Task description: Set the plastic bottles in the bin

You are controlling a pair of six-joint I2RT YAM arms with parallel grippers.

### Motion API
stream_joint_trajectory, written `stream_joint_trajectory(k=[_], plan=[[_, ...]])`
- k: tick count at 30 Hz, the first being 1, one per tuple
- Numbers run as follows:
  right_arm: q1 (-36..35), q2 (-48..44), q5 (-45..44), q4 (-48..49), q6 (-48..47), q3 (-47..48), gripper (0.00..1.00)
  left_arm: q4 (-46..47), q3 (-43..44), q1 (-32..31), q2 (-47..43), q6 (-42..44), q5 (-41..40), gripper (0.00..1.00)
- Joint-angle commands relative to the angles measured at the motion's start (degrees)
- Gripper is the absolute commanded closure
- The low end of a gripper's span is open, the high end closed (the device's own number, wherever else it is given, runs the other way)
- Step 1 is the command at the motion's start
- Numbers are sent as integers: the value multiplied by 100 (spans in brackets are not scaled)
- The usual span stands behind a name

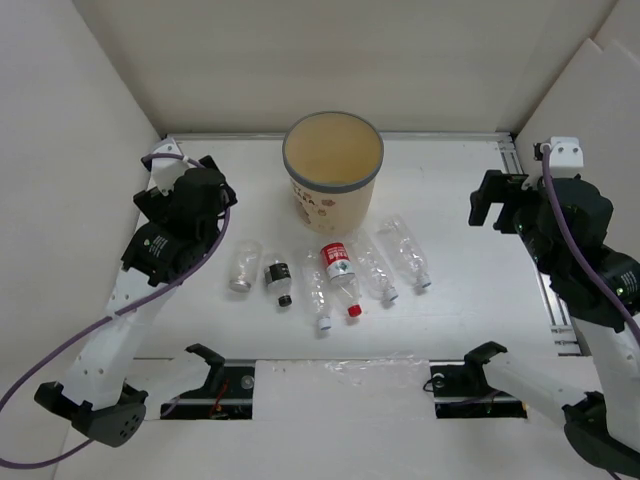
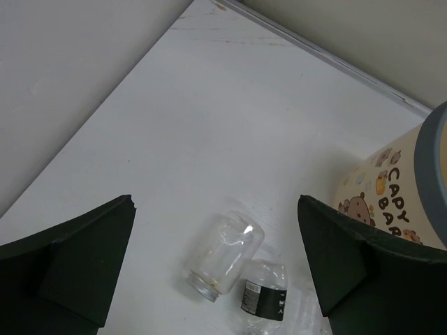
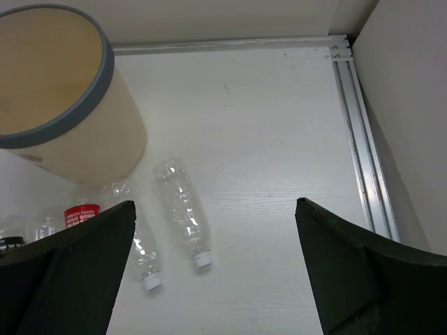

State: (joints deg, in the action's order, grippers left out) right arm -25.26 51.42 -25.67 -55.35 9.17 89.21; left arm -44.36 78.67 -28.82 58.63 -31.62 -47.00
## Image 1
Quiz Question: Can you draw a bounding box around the small bottle with black cap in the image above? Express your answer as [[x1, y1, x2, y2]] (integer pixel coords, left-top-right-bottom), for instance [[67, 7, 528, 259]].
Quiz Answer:
[[264, 253, 292, 308]]

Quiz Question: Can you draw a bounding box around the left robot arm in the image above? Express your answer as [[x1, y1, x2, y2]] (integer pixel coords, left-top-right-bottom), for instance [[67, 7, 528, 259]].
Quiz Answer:
[[34, 156, 237, 447]]

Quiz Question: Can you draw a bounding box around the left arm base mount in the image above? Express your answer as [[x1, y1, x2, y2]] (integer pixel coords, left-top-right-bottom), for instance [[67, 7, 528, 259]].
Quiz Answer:
[[160, 343, 256, 420]]

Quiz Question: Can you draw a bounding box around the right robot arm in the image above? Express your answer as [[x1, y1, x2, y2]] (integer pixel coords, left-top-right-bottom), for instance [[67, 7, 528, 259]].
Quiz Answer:
[[462, 170, 639, 478]]

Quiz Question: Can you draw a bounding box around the clear bottle white cap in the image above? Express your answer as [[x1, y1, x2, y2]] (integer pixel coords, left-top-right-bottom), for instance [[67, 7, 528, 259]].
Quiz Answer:
[[378, 214, 431, 294], [300, 249, 332, 335], [351, 229, 398, 304]]

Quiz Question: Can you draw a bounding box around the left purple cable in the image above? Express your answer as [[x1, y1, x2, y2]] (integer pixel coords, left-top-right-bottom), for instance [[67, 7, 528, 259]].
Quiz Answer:
[[0, 152, 232, 469]]

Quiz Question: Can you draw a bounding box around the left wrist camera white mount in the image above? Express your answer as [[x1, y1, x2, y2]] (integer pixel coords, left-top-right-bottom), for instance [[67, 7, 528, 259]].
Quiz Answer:
[[150, 137, 189, 195]]

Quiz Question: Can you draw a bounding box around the aluminium rail frame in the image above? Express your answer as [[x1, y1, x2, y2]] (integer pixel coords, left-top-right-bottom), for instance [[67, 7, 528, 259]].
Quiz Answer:
[[145, 132, 579, 360]]

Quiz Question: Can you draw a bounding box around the clear jar with silver lid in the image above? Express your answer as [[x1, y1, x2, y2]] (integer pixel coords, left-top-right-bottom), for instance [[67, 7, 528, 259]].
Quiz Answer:
[[228, 240, 262, 293]]

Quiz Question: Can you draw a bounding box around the red label bottle red cap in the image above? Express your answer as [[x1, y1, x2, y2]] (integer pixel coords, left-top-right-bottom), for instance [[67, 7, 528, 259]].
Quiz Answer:
[[320, 242, 362, 318]]

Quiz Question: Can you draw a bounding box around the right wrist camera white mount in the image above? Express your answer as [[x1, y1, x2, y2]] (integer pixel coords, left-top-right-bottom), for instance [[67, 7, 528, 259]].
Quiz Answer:
[[534, 136, 584, 178]]

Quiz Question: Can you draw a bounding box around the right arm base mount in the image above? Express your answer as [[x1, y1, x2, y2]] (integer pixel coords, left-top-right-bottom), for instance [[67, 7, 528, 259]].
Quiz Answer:
[[423, 341, 527, 420]]

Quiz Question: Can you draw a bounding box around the purple cable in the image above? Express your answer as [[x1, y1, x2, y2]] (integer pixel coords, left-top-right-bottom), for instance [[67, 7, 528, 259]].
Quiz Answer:
[[540, 144, 640, 321], [0, 152, 232, 469]]

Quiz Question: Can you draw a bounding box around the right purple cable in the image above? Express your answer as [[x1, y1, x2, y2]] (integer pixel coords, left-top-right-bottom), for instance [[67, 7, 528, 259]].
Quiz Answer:
[[540, 144, 640, 321]]

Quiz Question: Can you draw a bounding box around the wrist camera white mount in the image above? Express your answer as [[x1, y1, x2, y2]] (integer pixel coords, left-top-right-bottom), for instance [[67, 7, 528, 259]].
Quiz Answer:
[[150, 137, 189, 195], [534, 136, 584, 178]]

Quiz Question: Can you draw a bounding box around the beige bin with grey rim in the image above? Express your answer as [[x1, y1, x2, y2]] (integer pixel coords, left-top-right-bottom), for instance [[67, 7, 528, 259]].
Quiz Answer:
[[282, 111, 384, 236]]

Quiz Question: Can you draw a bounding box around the clear crumpled bottle white cap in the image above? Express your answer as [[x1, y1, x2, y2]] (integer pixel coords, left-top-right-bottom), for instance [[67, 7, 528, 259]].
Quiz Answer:
[[300, 249, 332, 335]]

